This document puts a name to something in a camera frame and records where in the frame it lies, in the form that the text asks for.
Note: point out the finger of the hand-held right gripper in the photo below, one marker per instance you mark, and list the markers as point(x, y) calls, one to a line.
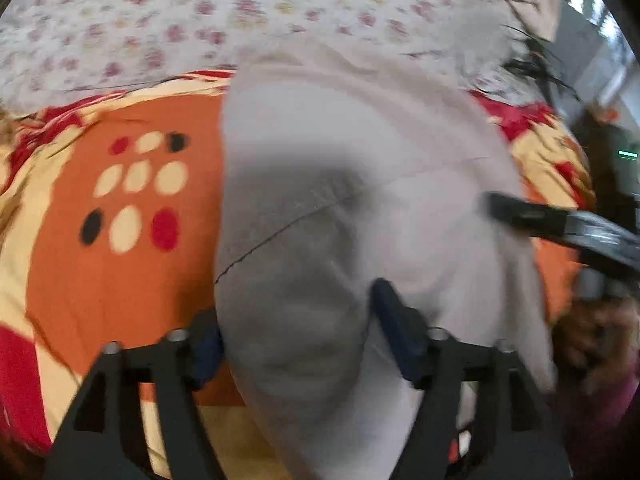
point(530, 217)

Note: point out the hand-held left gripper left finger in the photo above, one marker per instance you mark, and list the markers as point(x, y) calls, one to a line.
point(207, 355)

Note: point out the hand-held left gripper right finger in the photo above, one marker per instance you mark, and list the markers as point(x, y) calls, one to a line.
point(400, 330)

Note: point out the beige garment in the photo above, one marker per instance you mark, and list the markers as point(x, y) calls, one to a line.
point(325, 185)

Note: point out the person's right hand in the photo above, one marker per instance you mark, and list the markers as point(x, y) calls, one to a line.
point(595, 332)

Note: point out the orange red yellow patterned blanket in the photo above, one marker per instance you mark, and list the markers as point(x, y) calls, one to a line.
point(100, 285)

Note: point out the window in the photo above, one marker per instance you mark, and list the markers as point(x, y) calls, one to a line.
point(595, 20)

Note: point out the white floral bed sheet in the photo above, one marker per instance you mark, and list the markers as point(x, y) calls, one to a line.
point(200, 20)

